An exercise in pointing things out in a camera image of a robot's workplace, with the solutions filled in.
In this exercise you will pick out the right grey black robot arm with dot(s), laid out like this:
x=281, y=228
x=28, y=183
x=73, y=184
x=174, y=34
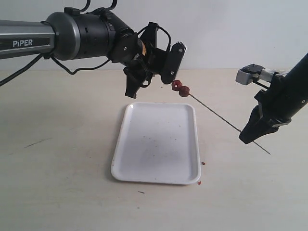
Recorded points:
x=299, y=73

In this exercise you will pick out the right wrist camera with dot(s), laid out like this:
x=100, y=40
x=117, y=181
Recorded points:
x=253, y=73

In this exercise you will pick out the red fruit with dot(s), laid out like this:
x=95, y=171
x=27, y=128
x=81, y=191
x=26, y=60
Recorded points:
x=184, y=91
x=176, y=85

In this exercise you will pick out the white rectangular plastic tray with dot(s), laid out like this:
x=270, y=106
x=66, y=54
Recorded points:
x=157, y=143

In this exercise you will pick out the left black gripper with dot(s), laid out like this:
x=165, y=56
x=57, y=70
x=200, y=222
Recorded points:
x=137, y=74

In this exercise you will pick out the thin metal skewer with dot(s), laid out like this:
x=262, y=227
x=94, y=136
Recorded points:
x=226, y=121

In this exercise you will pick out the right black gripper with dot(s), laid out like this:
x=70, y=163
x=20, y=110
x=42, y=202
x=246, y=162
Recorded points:
x=274, y=109

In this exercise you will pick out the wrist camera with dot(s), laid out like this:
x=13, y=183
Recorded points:
x=174, y=62
x=253, y=73

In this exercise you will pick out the left grey black robot arm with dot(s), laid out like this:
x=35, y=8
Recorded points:
x=72, y=34

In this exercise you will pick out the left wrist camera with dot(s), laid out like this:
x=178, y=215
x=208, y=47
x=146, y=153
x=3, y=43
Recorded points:
x=174, y=62

